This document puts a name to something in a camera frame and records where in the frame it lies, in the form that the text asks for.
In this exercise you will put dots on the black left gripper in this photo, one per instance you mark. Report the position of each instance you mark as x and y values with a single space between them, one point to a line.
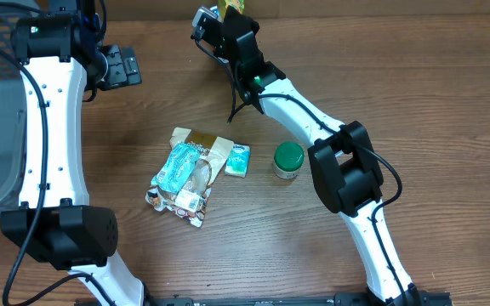
119 76

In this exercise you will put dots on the teal wet wipes pack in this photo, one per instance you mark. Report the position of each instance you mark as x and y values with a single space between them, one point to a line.
177 169

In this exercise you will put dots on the yellow oil bottle silver cap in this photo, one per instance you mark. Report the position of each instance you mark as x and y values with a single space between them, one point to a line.
223 6

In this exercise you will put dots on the teal Kleenex tissue pack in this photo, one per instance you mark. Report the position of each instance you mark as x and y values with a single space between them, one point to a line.
237 161

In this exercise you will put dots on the brown Pantree snack bag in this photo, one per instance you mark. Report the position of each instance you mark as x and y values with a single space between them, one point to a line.
190 203

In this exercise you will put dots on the green lid white jar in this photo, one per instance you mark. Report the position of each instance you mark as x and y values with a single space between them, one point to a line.
288 160

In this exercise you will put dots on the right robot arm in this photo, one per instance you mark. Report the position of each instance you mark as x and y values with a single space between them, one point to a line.
346 172

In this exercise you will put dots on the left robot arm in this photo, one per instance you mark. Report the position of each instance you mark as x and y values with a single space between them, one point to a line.
64 63

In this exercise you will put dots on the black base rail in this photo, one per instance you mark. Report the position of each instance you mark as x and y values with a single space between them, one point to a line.
340 299

